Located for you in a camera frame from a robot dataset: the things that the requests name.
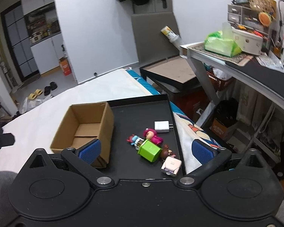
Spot yellow slippers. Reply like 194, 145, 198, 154
28, 89, 43, 100

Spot white power adapter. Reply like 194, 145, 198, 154
154, 120, 173, 133

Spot black slippers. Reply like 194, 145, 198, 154
44, 82, 57, 96

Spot black shallow tray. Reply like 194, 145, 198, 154
94, 94, 187, 180

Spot green cube box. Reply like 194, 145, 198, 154
138, 139, 162, 162

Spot white bed sheet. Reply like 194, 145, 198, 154
0, 68, 154, 175

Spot yellow white bottle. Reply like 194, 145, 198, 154
161, 26, 180, 43

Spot pink hooded figurine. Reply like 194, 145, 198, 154
143, 128, 163, 145

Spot green tissue pack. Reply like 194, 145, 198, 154
204, 22, 242, 57

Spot brown-haired small figurine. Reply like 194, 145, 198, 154
160, 145, 176, 160

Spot white storage container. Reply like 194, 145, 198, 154
232, 28, 263, 56

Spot blue red-hat figurine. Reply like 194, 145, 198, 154
127, 134, 145, 150

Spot grey leaning board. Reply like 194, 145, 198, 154
131, 12, 179, 67

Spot orange carton box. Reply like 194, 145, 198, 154
59, 58, 72, 76

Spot grey desk drawer unit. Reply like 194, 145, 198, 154
227, 4, 271, 36

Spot brown cardboard box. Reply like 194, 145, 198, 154
50, 102, 114, 168

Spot black box lid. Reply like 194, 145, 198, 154
140, 56, 201, 93

